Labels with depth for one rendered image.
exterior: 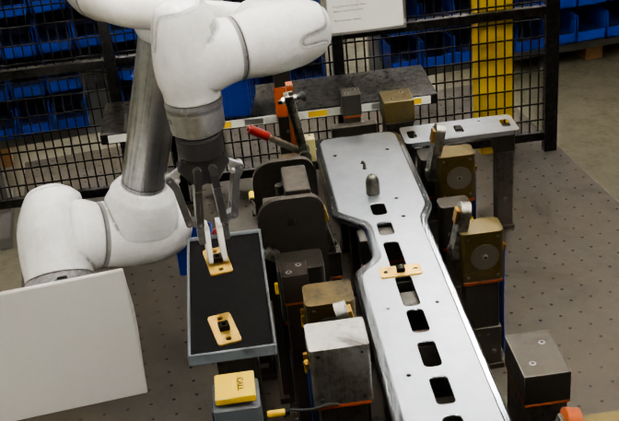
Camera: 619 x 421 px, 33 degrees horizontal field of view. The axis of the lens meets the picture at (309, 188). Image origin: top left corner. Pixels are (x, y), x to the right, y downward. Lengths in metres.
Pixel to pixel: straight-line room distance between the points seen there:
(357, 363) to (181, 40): 0.60
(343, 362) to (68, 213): 0.88
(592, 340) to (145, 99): 1.11
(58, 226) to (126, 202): 0.16
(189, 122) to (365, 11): 1.38
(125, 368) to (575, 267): 1.12
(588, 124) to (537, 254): 2.41
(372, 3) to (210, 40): 1.39
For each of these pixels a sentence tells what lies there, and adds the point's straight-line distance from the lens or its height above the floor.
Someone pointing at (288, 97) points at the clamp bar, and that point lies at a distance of 2.36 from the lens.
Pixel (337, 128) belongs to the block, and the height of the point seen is 1.00.
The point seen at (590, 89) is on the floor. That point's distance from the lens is 5.44.
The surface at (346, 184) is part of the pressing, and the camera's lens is 2.42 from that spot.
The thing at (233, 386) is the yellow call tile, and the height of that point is 1.16.
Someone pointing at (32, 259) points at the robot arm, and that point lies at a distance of 2.36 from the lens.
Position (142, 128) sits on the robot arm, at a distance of 2.27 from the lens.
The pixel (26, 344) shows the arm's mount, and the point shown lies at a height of 0.89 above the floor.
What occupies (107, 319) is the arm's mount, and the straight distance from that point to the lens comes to 2.23.
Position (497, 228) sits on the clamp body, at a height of 1.04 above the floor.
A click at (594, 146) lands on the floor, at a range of 4.85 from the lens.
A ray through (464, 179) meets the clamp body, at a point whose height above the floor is 0.98.
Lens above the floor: 2.13
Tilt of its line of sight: 28 degrees down
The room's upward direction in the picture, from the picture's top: 6 degrees counter-clockwise
